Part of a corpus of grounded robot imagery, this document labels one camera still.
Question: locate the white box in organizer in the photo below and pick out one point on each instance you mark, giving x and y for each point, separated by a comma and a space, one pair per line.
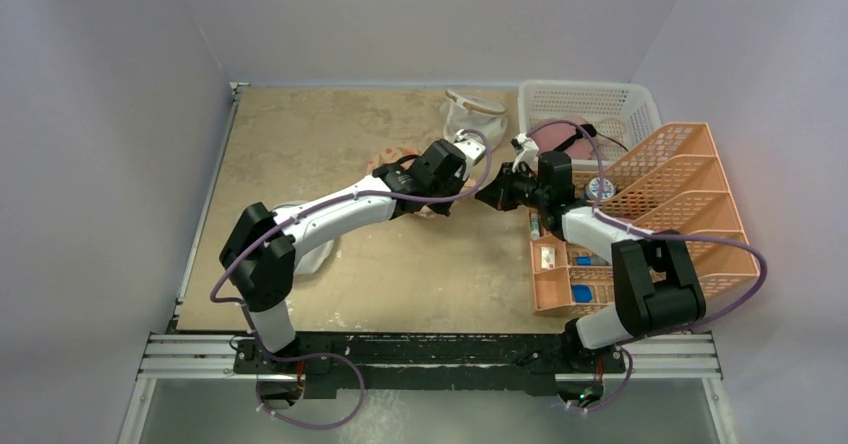
547, 257

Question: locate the floral mesh laundry bag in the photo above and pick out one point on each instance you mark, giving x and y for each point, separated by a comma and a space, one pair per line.
391, 168

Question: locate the pink bra in basket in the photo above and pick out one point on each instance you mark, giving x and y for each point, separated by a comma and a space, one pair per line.
548, 136

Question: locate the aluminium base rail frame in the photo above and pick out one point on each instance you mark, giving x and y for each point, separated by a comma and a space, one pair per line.
327, 362

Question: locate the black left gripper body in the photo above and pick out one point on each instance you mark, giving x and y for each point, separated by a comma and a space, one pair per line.
453, 186

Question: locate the white plastic basket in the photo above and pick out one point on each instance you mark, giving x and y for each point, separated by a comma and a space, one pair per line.
624, 114

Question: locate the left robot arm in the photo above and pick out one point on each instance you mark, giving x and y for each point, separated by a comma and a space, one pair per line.
264, 248

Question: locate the metal corner bracket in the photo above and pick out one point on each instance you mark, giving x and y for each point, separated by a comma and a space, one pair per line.
237, 91

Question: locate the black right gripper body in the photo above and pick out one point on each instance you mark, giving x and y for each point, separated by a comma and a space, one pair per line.
506, 190

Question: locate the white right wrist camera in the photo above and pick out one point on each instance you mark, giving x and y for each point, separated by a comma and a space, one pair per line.
526, 152

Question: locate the white mesh drawstring bag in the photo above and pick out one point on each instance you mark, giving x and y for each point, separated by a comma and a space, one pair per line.
464, 111

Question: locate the blue item in organizer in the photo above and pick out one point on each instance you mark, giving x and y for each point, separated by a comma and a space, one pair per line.
582, 294

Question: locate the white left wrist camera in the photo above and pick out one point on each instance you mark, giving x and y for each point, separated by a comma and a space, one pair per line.
473, 151

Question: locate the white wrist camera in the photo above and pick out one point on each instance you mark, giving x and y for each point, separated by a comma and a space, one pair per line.
526, 152
473, 151

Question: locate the orange plastic desk organizer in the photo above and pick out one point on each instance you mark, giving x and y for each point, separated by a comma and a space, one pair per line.
673, 180

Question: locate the white round mesh bag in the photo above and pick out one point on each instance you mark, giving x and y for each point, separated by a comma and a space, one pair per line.
311, 262

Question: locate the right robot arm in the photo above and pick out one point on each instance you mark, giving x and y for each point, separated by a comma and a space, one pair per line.
655, 284

